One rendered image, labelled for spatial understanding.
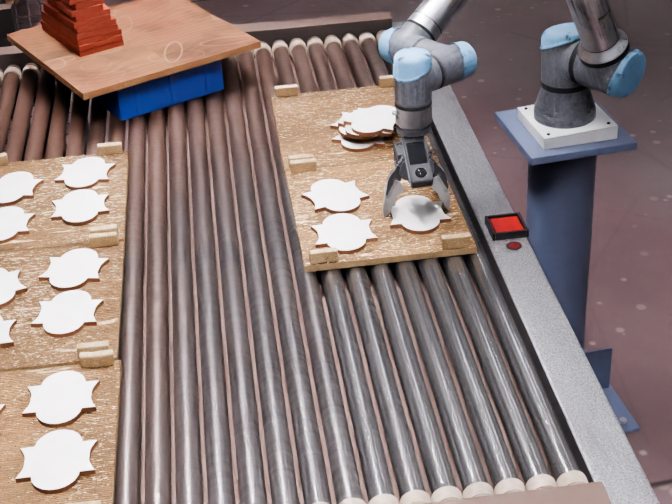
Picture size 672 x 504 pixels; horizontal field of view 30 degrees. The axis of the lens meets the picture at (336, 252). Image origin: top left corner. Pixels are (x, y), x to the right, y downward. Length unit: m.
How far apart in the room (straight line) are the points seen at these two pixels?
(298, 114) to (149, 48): 0.45
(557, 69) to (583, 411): 1.12
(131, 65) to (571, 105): 1.09
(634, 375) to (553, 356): 1.50
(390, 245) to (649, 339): 1.53
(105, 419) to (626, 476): 0.86
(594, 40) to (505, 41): 3.08
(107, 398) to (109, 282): 0.37
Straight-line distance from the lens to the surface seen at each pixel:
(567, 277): 3.26
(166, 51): 3.24
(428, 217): 2.58
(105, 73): 3.15
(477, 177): 2.80
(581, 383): 2.18
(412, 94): 2.47
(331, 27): 3.58
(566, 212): 3.16
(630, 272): 4.19
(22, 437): 2.14
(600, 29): 2.84
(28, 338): 2.37
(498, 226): 2.59
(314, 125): 3.01
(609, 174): 4.77
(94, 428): 2.12
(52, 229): 2.70
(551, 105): 3.06
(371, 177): 2.76
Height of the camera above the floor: 2.25
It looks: 32 degrees down
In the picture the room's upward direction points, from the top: 3 degrees counter-clockwise
